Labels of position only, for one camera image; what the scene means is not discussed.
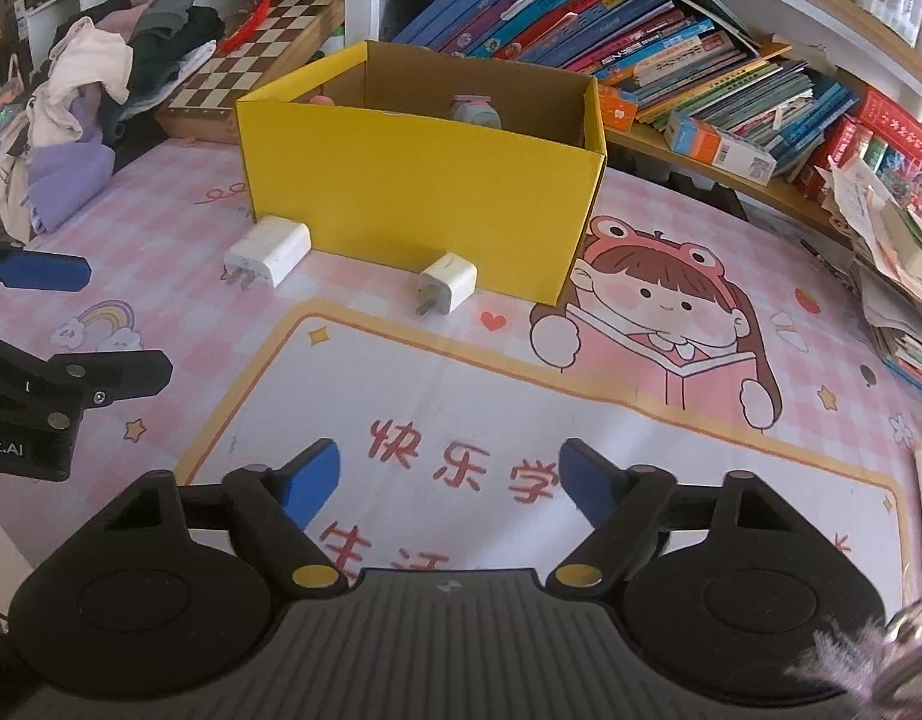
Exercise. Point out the cream garment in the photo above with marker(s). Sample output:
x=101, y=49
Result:
x=86, y=52

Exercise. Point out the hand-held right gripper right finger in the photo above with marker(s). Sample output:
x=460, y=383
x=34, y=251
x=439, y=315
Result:
x=592, y=484

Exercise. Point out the small white charger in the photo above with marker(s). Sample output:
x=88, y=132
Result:
x=450, y=277

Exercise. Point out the yellow cardboard box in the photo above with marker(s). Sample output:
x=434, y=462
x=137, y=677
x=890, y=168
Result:
x=431, y=187

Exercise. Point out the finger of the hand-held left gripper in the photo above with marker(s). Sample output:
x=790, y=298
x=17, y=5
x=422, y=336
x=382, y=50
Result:
x=44, y=271
x=123, y=375

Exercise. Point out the wooden chessboard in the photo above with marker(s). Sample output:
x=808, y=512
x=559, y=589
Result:
x=258, y=60

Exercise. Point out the pink plush paw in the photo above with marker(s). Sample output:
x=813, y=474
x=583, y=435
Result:
x=322, y=100

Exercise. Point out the row of books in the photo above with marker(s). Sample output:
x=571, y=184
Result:
x=581, y=7

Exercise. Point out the red boxed book set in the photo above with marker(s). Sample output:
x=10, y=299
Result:
x=896, y=124

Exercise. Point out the stack of papers and books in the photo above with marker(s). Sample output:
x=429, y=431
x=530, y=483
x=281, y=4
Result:
x=896, y=255

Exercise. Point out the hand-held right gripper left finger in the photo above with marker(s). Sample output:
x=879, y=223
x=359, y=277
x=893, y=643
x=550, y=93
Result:
x=311, y=484

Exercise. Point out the pink cartoon desktop mat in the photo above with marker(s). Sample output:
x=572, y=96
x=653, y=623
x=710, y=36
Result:
x=431, y=397

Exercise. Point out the red tassel ornament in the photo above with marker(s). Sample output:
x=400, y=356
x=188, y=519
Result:
x=251, y=19

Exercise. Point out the large white charger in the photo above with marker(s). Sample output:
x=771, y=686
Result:
x=277, y=247

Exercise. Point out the blue toy car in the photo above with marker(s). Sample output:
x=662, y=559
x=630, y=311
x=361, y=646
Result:
x=476, y=114

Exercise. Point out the short orange white box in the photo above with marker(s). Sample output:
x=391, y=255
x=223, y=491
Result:
x=617, y=109

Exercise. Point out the long orange white box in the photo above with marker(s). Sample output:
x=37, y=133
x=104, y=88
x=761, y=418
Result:
x=720, y=148

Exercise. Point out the purple garment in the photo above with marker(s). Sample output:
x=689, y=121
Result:
x=67, y=180

